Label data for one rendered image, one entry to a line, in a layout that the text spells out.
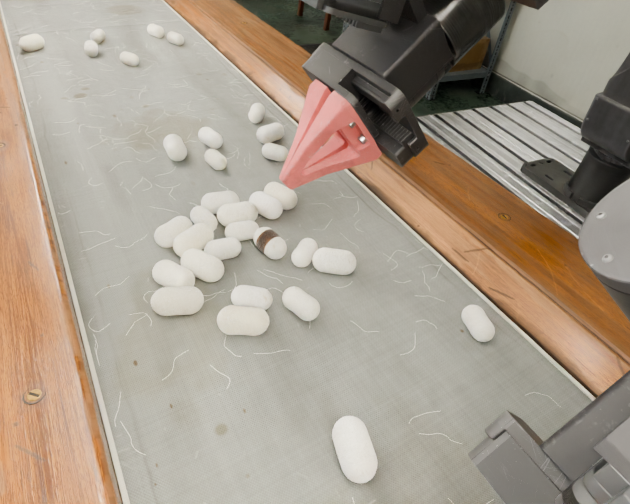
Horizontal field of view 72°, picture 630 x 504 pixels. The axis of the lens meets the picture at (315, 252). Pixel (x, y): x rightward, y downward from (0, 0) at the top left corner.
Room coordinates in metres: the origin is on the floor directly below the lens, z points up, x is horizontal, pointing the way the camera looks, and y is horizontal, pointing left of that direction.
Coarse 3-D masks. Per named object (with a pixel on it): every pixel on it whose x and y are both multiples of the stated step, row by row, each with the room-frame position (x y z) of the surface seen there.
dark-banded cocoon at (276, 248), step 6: (264, 228) 0.29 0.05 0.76; (270, 228) 0.30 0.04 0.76; (258, 234) 0.29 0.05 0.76; (270, 240) 0.28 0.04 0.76; (276, 240) 0.28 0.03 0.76; (282, 240) 0.28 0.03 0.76; (270, 246) 0.27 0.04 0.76; (276, 246) 0.27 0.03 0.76; (282, 246) 0.27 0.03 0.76; (264, 252) 0.27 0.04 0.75; (270, 252) 0.27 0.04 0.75; (276, 252) 0.27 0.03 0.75; (282, 252) 0.27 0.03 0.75; (276, 258) 0.27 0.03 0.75
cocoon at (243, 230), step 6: (234, 222) 0.30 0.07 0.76; (240, 222) 0.30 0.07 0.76; (246, 222) 0.30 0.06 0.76; (252, 222) 0.30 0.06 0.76; (228, 228) 0.29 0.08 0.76; (234, 228) 0.29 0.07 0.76; (240, 228) 0.29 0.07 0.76; (246, 228) 0.29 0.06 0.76; (252, 228) 0.30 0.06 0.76; (258, 228) 0.30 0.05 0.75; (228, 234) 0.29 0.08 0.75; (234, 234) 0.29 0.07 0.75; (240, 234) 0.29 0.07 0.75; (246, 234) 0.29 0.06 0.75; (252, 234) 0.29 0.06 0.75; (240, 240) 0.29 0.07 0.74
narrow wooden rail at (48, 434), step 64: (0, 64) 0.55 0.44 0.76; (0, 128) 0.39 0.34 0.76; (0, 192) 0.29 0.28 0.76; (0, 256) 0.22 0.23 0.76; (0, 320) 0.16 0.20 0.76; (64, 320) 0.17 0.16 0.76; (0, 384) 0.12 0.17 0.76; (64, 384) 0.12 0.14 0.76; (0, 448) 0.08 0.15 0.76; (64, 448) 0.09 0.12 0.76
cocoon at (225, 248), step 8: (216, 240) 0.27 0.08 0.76; (224, 240) 0.27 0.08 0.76; (232, 240) 0.27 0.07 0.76; (208, 248) 0.26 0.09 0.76; (216, 248) 0.26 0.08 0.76; (224, 248) 0.26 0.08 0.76; (232, 248) 0.27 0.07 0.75; (240, 248) 0.27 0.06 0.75; (216, 256) 0.26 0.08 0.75; (224, 256) 0.26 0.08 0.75; (232, 256) 0.27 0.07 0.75
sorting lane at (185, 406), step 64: (0, 0) 0.89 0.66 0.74; (64, 0) 0.94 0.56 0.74; (128, 0) 0.99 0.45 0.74; (64, 64) 0.63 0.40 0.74; (192, 64) 0.69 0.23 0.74; (64, 128) 0.45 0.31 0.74; (128, 128) 0.47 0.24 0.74; (192, 128) 0.49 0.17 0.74; (256, 128) 0.51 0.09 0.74; (64, 192) 0.33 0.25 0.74; (128, 192) 0.34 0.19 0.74; (192, 192) 0.36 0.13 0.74; (320, 192) 0.38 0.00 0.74; (64, 256) 0.25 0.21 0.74; (128, 256) 0.26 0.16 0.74; (256, 256) 0.28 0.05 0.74; (384, 256) 0.30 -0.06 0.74; (128, 320) 0.19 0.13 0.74; (192, 320) 0.20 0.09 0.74; (320, 320) 0.21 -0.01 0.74; (384, 320) 0.22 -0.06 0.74; (448, 320) 0.23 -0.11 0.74; (128, 384) 0.14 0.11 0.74; (192, 384) 0.15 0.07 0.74; (256, 384) 0.15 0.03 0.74; (320, 384) 0.16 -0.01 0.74; (384, 384) 0.16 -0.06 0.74; (448, 384) 0.17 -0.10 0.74; (512, 384) 0.18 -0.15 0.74; (576, 384) 0.18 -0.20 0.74; (128, 448) 0.10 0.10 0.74; (192, 448) 0.11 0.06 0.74; (256, 448) 0.11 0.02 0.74; (320, 448) 0.12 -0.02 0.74; (384, 448) 0.12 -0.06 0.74; (448, 448) 0.12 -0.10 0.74
